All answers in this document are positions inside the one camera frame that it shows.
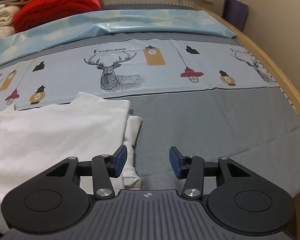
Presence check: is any white t-shirt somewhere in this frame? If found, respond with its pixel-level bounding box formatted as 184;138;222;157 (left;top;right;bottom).
0;92;142;234

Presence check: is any printed grey bed sheet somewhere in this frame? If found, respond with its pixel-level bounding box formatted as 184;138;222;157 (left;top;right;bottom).
0;32;300;196

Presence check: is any light blue patterned quilt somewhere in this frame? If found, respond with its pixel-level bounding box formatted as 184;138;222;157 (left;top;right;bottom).
0;9;236;66

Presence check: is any wooden bed frame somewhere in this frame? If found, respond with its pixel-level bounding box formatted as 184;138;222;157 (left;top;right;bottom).
194;5;300;116

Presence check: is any red folded quilt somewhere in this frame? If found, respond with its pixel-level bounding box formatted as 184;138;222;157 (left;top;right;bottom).
13;0;101;33

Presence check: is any purple box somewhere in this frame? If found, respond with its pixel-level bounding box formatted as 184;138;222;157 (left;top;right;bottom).
222;0;249;31

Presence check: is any cream folded blankets stack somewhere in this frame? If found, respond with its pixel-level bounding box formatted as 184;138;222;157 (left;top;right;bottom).
0;4;20;40

